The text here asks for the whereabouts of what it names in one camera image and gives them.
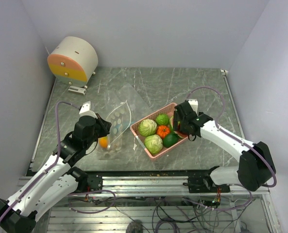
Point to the blue zipper clear bag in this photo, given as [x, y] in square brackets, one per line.
[116, 98]

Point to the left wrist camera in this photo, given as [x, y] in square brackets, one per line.
[86, 110]

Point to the light green round fruit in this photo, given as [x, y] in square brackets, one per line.
[162, 119]

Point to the pale cabbage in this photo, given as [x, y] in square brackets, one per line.
[147, 127]
[153, 143]

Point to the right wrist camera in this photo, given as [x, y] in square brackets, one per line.
[194, 104]

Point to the pink plastic basket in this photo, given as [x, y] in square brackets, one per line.
[156, 134]

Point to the pale cabbage lower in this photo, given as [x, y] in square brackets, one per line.
[153, 143]

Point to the round drawer cabinet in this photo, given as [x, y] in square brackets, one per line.
[73, 61]

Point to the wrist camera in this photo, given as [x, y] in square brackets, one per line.
[194, 104]
[86, 110]

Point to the white corner clip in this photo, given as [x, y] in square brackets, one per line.
[224, 72]

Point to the orange mango fruit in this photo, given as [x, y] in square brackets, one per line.
[103, 142]

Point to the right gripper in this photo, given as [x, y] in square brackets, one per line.
[176, 123]

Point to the watermelon slice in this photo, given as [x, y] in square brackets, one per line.
[171, 123]

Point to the pale cabbage upper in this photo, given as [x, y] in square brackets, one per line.
[147, 127]

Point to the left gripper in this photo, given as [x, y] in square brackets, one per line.
[105, 126]

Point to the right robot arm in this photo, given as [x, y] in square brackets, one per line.
[255, 164]

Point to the dotted clear zip bag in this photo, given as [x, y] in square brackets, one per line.
[120, 118]

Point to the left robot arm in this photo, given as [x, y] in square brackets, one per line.
[57, 178]

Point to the aluminium rail frame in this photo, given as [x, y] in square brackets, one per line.
[161, 202]

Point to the white bracket block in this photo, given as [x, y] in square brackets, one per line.
[77, 90]

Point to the dark green avocado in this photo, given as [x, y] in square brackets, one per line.
[170, 140]

